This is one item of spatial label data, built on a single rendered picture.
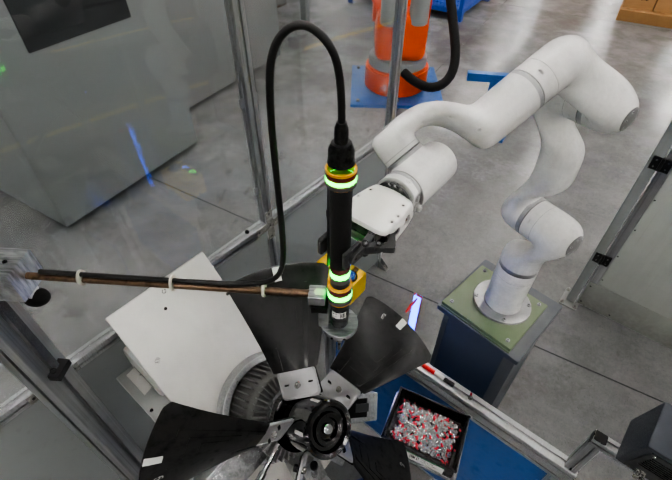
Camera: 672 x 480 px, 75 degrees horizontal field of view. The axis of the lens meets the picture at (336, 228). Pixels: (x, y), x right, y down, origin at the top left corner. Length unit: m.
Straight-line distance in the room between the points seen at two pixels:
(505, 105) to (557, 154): 0.33
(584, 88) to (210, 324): 0.97
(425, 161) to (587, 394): 2.07
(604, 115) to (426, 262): 2.06
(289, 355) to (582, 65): 0.82
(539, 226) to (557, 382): 1.49
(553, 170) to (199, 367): 0.98
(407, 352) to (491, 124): 0.60
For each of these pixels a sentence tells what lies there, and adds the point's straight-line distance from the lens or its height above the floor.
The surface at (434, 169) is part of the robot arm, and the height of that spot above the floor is 1.69.
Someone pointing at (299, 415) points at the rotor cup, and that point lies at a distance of 0.99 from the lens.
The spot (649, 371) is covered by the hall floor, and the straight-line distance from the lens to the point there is 2.96.
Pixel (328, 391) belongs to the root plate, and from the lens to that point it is 1.08.
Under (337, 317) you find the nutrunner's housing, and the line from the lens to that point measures 0.80.
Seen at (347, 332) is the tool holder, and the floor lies 1.46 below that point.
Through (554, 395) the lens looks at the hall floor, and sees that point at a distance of 2.63.
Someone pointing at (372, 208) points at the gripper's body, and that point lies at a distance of 0.72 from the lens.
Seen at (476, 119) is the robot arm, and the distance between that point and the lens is 0.85.
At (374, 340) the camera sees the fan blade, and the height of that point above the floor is 1.19.
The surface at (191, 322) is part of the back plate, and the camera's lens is 1.13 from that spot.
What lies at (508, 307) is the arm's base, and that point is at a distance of 1.54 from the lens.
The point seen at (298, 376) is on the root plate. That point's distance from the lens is 1.01.
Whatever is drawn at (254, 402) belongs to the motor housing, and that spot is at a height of 1.18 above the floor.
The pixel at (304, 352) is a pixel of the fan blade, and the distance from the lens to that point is 0.98.
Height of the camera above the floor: 2.15
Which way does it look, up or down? 43 degrees down
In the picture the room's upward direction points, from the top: straight up
